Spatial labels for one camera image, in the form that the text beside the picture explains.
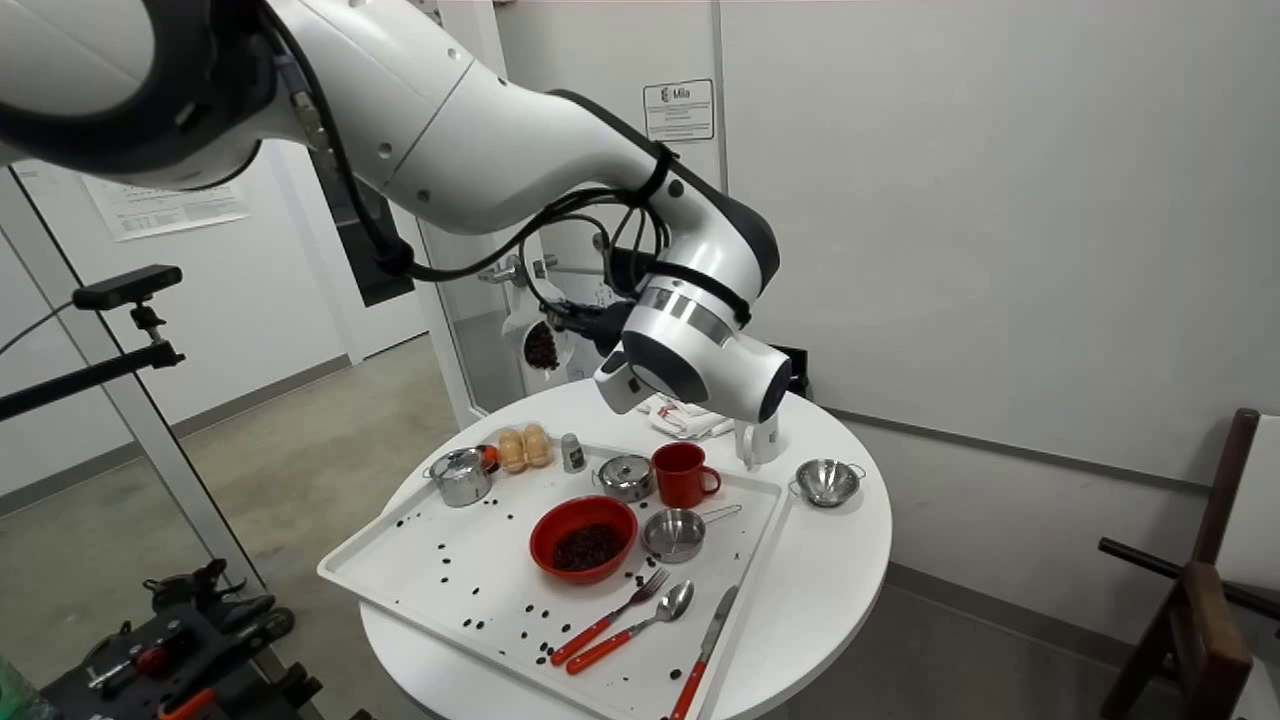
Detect white rectangular tray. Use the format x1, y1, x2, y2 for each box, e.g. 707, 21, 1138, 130
318, 465, 780, 720

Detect red bowl with beans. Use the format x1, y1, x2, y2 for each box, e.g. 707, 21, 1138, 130
527, 495, 642, 585

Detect steel bowl beside red bowl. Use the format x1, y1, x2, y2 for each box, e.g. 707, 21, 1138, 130
642, 508, 707, 563

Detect door sign paper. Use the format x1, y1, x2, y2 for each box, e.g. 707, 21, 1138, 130
643, 79, 717, 142

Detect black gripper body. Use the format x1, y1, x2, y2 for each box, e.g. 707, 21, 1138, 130
544, 299, 633, 355

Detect round white table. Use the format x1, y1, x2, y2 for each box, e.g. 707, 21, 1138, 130
361, 396, 893, 720

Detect red mug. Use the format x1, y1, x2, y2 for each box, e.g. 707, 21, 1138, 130
654, 445, 720, 508

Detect tool cart with tools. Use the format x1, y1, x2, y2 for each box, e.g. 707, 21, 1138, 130
40, 561, 321, 720

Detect red handled spoon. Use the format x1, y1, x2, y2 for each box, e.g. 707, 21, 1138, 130
566, 579, 695, 676

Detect black camera on stand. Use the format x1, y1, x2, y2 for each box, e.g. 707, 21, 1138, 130
0, 264, 185, 419

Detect bread rolls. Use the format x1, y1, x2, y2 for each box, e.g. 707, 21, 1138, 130
491, 423, 558, 477

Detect steel bowl on table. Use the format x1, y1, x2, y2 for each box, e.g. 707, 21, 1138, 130
797, 460, 863, 508

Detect clear plastic jug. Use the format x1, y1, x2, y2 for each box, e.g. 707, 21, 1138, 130
521, 320, 566, 370

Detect paper poster on wall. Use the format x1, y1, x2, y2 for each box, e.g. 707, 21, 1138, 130
86, 174, 247, 238

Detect small steel cup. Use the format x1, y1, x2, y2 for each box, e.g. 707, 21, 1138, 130
428, 448, 491, 508

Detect white cloth with red stripe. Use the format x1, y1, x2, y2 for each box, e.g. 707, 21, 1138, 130
643, 396, 732, 439

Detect black box on floor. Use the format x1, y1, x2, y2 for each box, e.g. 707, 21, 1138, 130
780, 345, 808, 396

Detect white mug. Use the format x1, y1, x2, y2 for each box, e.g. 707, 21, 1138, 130
737, 417, 785, 467

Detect small salt shaker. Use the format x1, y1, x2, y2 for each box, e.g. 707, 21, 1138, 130
560, 431, 589, 472

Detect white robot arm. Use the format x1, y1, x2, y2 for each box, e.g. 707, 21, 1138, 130
0, 0, 790, 423

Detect small steel bowl behind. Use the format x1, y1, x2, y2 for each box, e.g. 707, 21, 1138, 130
599, 457, 654, 505

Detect red handled knife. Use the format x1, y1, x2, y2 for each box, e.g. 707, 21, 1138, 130
667, 585, 740, 720

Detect red handled fork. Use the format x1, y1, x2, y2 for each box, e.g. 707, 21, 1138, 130
553, 568, 667, 666

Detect wooden chair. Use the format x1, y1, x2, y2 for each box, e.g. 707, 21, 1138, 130
1100, 409, 1276, 720

